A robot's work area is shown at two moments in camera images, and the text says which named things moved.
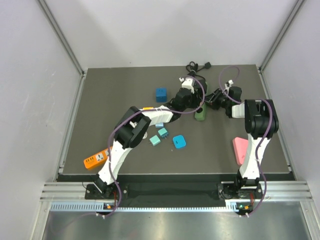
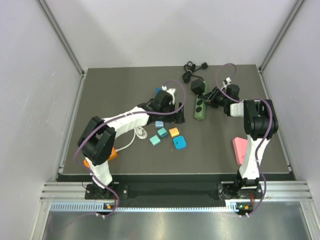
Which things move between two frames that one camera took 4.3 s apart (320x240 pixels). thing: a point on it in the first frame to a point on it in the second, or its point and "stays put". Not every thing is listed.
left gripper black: (196, 99) to (177, 118)
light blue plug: (179, 141) stays put
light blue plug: (159, 125) stays put
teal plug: (163, 132) stays put
